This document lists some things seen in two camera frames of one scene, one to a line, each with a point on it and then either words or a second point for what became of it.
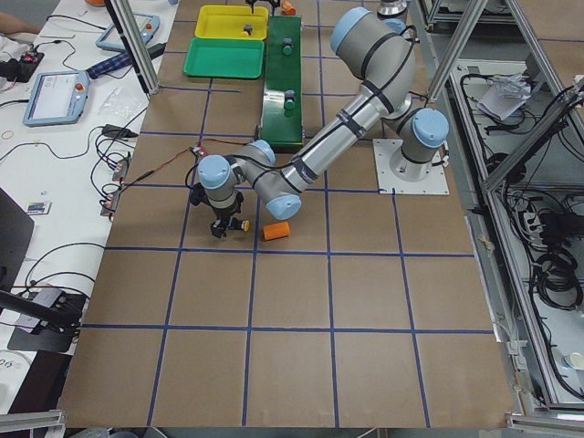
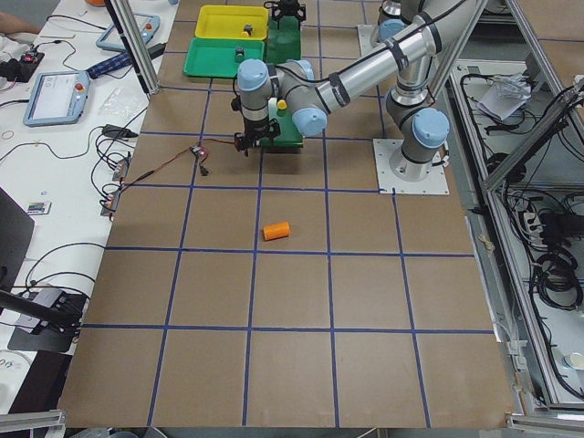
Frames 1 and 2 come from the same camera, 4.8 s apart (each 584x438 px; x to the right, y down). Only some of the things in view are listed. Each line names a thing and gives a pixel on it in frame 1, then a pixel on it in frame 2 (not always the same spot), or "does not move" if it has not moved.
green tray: x=224 y=57 does not move
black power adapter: x=115 y=131 does not move
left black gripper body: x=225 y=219 to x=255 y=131
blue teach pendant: x=57 y=99 does not move
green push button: x=287 y=47 to x=239 y=54
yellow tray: x=230 y=22 does not move
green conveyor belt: x=282 y=118 does not move
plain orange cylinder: x=276 y=231 does not move
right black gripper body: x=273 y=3 to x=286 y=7
